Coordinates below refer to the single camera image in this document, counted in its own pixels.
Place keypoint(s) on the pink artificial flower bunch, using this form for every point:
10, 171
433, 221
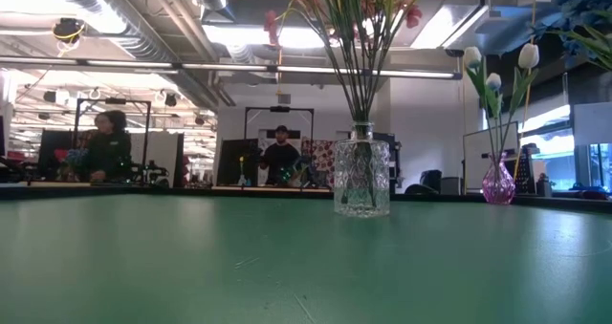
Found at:
414, 14
271, 23
365, 75

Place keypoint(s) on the blue artificial flower bunch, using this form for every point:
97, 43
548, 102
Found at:
581, 4

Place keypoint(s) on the clear glass vase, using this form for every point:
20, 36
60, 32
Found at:
361, 180

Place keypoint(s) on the purple glass vase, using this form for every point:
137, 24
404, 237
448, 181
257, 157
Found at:
498, 187

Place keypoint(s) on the floral pattern panel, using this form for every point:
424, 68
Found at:
322, 157

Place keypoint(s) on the person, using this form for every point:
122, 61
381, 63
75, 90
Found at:
110, 152
281, 161

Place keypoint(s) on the black partition panel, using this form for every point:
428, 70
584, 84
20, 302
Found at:
236, 161

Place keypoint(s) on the long ceiling light strip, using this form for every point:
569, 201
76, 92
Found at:
229, 67

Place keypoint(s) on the black office chair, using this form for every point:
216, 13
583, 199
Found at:
428, 183

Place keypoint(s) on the white partition panel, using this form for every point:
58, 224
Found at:
162, 157

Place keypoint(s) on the green table mat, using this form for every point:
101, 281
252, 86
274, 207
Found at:
191, 257

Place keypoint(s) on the white board panel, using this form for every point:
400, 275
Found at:
473, 171

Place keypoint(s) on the black perforated stand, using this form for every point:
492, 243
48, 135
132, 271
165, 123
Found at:
525, 171

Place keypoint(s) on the black ceiling device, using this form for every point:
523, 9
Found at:
67, 30

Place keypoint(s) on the black station frame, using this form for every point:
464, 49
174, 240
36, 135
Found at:
115, 101
279, 109

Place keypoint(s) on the silver ventilation duct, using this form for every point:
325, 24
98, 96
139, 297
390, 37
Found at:
143, 42

